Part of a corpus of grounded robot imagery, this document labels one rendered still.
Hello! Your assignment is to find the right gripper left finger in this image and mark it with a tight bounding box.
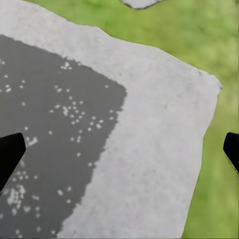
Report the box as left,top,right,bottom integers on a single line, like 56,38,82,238
0,133,26,192

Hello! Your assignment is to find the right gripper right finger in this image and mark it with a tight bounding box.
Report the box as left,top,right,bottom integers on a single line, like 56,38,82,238
223,132,239,173

